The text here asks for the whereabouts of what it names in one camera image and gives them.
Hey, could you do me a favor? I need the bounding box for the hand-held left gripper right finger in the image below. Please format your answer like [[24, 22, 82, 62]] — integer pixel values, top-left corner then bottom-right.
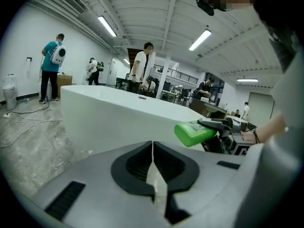
[[153, 141, 265, 228]]

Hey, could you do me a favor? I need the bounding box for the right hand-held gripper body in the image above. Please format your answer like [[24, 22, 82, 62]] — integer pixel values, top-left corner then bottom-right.
[[218, 116, 258, 156]]

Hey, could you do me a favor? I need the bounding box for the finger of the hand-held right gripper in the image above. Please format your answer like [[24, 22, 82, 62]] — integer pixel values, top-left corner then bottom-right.
[[197, 117, 233, 131], [201, 135, 223, 152]]

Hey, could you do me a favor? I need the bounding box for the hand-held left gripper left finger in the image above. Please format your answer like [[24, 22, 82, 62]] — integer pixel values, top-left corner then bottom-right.
[[23, 140, 172, 228]]

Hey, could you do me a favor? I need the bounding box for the green cleaner bottle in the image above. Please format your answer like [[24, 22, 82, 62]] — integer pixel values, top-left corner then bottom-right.
[[174, 121, 218, 148]]

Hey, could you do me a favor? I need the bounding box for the person's right forearm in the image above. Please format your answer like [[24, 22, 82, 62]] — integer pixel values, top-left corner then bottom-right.
[[240, 113, 288, 144]]

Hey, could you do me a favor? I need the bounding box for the wooden vanity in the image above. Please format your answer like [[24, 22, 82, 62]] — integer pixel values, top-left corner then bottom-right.
[[189, 97, 228, 119]]

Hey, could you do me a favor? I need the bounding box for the black wrist band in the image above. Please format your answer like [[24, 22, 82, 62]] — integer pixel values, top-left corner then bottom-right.
[[252, 128, 261, 144]]

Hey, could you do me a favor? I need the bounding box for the grey door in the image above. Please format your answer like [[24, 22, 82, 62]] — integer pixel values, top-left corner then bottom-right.
[[247, 92, 276, 128]]

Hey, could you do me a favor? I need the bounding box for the black railing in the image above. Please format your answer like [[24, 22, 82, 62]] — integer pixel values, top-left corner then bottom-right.
[[153, 64, 200, 85]]

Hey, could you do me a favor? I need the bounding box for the white pillar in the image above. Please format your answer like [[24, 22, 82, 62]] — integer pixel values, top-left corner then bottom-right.
[[155, 53, 172, 100]]

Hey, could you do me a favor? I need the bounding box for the white bathtub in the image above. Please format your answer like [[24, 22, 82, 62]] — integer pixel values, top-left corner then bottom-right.
[[60, 85, 207, 154]]

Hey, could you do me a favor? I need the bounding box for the person's grey shirt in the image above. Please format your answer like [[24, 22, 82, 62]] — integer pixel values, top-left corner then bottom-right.
[[234, 31, 304, 228]]

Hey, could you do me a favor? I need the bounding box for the wooden cabinet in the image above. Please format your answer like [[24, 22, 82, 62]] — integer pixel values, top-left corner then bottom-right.
[[56, 74, 73, 99]]

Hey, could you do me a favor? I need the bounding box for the white door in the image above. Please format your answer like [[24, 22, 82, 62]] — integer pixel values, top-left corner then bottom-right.
[[106, 58, 119, 86]]

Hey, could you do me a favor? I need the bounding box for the white toilet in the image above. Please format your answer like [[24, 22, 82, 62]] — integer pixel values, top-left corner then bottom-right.
[[2, 74, 18, 111]]

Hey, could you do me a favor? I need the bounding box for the toilet paper holder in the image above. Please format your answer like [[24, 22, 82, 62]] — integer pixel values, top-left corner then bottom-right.
[[26, 57, 33, 79]]

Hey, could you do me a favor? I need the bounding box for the ceiling air vent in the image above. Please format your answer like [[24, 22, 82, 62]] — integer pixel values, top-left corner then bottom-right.
[[50, 0, 86, 15]]

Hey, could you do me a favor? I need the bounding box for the white floor cable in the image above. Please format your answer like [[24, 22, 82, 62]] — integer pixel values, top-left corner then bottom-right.
[[0, 112, 63, 149]]

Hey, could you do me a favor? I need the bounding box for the black floor cable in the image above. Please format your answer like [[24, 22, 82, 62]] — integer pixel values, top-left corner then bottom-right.
[[6, 95, 51, 115]]

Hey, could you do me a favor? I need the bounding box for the black head-worn camera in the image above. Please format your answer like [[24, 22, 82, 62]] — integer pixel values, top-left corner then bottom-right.
[[195, 0, 216, 17]]

